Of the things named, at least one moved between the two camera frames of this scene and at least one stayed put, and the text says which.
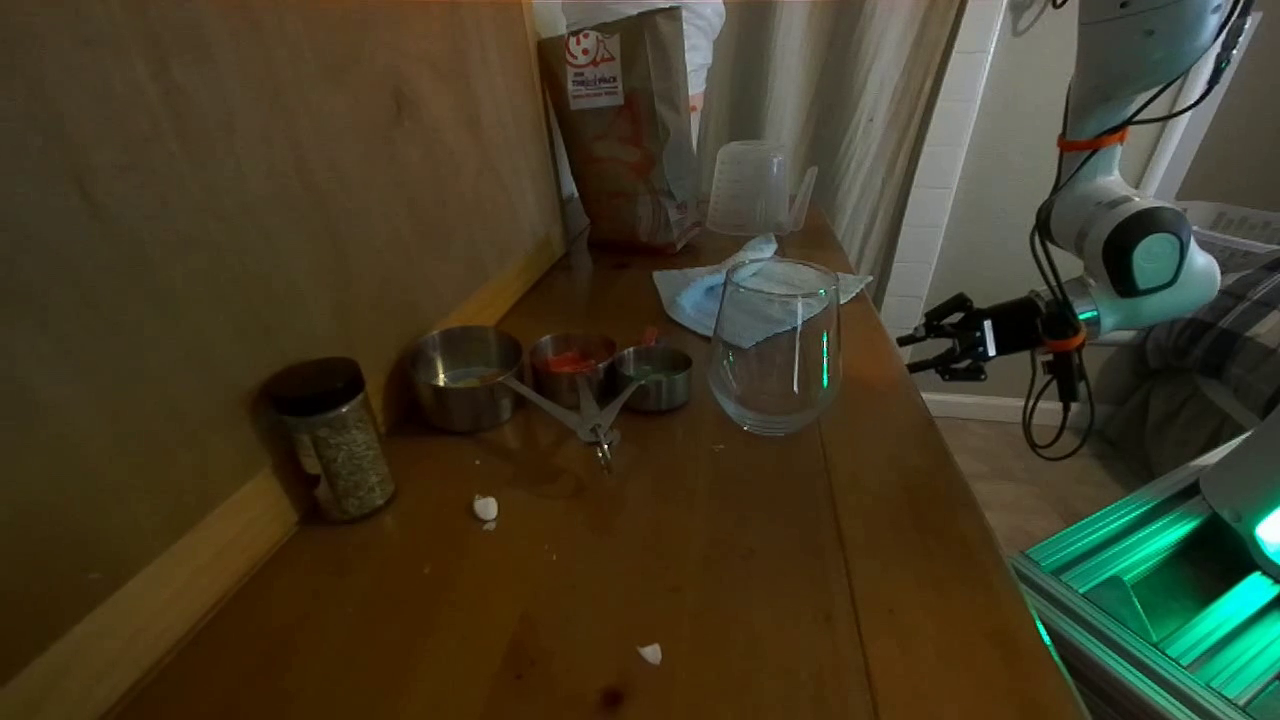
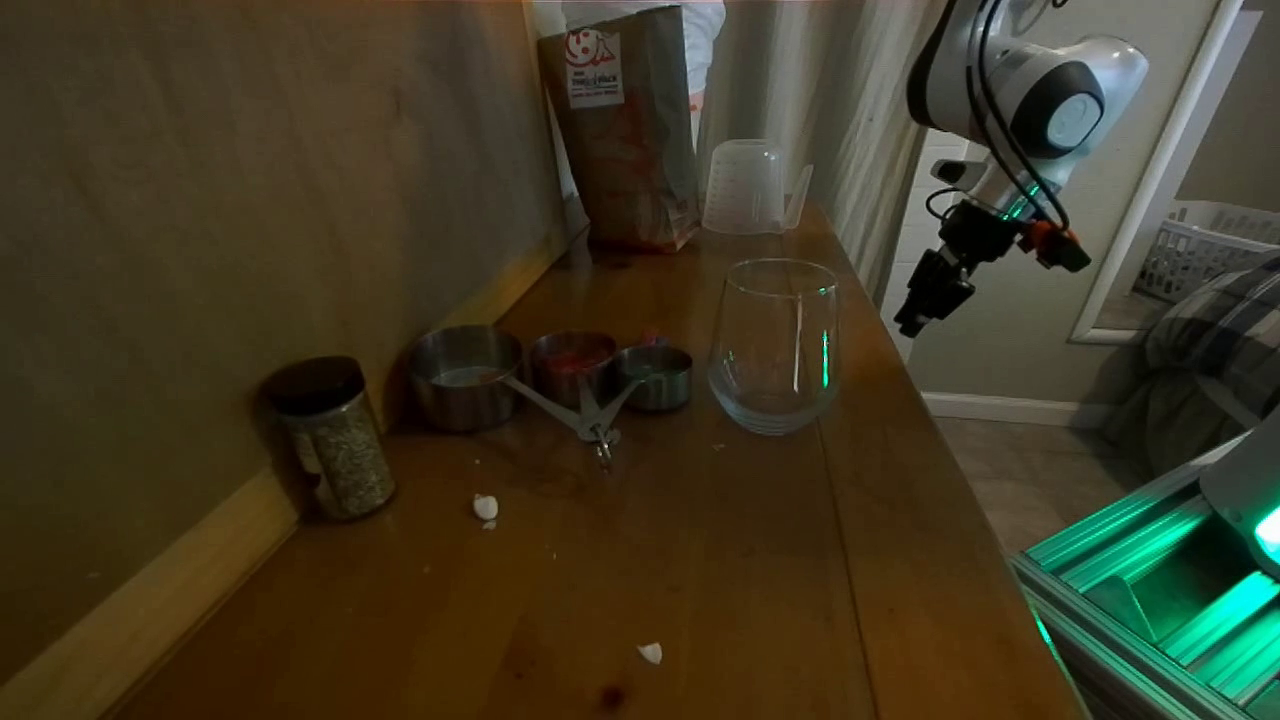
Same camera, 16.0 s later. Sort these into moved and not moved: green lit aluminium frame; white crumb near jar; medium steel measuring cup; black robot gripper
Moved: black robot gripper
Not moved: white crumb near jar; green lit aluminium frame; medium steel measuring cup
